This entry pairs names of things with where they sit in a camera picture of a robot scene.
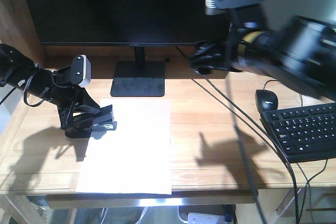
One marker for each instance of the white power strip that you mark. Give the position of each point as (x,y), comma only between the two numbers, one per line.
(199,218)

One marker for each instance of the black orange stapler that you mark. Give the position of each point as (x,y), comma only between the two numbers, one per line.
(83,124)

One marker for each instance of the black computer keyboard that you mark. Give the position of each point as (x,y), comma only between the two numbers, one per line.
(305,133)

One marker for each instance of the white paper sheet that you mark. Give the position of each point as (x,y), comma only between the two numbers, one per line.
(136,156)

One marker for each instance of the black computer monitor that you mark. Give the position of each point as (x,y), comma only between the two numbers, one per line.
(133,23)

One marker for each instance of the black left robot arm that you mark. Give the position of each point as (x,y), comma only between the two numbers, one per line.
(22,73)

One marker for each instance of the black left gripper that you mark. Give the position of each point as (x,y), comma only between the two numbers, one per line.
(70,98)

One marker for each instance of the black computer mouse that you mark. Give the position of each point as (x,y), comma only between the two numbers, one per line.
(266,100)

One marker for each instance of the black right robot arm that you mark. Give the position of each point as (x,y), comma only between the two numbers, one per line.
(301,55)

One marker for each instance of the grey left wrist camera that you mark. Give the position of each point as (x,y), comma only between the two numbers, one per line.
(80,72)

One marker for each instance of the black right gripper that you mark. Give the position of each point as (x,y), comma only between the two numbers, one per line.
(221,55)

